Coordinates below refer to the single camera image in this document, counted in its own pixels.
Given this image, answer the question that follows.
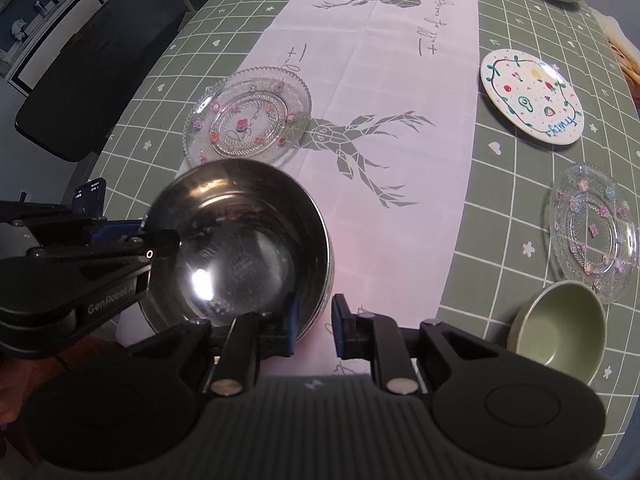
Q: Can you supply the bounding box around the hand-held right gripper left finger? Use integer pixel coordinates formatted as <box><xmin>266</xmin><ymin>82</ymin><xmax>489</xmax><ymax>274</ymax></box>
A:
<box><xmin>131</xmin><ymin>292</ymin><xmax>301</xmax><ymax>396</ymax></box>

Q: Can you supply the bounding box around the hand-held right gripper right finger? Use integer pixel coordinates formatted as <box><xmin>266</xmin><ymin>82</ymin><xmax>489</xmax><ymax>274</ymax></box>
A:
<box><xmin>331</xmin><ymin>294</ymin><xmax>506</xmax><ymax>395</ymax></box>

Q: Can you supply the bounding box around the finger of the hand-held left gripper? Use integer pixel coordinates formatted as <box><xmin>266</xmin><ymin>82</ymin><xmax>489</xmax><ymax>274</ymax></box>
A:
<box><xmin>0</xmin><ymin>201</ymin><xmax>148</xmax><ymax>243</ymax></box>
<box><xmin>27</xmin><ymin>229</ymin><xmax>182</xmax><ymax>263</ymax></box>

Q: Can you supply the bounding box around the stainless steel bowl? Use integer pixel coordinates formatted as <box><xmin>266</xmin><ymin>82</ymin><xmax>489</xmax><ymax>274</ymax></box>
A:
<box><xmin>141</xmin><ymin>159</ymin><xmax>333</xmax><ymax>348</ymax></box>

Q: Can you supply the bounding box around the white fruit-painted plate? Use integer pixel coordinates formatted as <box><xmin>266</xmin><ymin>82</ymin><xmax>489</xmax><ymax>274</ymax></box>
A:
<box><xmin>480</xmin><ymin>48</ymin><xmax>586</xmax><ymax>147</ymax></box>

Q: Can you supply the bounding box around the person's left forearm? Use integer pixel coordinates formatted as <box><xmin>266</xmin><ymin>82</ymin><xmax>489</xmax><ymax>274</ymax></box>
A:
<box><xmin>0</xmin><ymin>337</ymin><xmax>121</xmax><ymax>461</ymax></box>

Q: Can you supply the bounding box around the clear glass flower plate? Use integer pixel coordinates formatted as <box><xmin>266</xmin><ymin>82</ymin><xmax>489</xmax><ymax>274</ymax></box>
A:
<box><xmin>182</xmin><ymin>66</ymin><xmax>313</xmax><ymax>168</ymax></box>
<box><xmin>549</xmin><ymin>164</ymin><xmax>640</xmax><ymax>305</ymax></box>

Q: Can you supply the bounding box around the black chair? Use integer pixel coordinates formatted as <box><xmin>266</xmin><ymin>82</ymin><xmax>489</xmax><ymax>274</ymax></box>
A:
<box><xmin>14</xmin><ymin>0</ymin><xmax>187</xmax><ymax>163</ymax></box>

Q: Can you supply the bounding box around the green checkered tablecloth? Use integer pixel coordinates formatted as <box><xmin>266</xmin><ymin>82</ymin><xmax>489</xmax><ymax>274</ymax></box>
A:
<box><xmin>65</xmin><ymin>0</ymin><xmax>640</xmax><ymax>471</ymax></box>

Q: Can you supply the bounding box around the green ceramic bowl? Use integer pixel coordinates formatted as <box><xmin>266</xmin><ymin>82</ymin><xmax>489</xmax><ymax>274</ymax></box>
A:
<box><xmin>506</xmin><ymin>280</ymin><xmax>608</xmax><ymax>386</ymax></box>

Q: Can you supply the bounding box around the white cabinet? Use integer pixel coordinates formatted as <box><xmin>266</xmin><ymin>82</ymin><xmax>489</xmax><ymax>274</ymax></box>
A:
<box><xmin>0</xmin><ymin>0</ymin><xmax>96</xmax><ymax>96</ymax></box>

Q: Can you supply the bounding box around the white deer-print table runner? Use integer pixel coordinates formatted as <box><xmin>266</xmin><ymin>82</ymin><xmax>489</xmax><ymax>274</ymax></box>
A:
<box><xmin>116</xmin><ymin>0</ymin><xmax>481</xmax><ymax>376</ymax></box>

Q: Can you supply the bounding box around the orange plastic stool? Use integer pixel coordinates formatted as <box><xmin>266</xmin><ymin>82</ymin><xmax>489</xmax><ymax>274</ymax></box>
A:
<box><xmin>625</xmin><ymin>67</ymin><xmax>640</xmax><ymax>108</ymax></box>

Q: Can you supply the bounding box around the yellow cloth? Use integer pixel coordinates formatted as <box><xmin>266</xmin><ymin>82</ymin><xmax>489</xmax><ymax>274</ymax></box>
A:
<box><xmin>607</xmin><ymin>35</ymin><xmax>640</xmax><ymax>78</ymax></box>

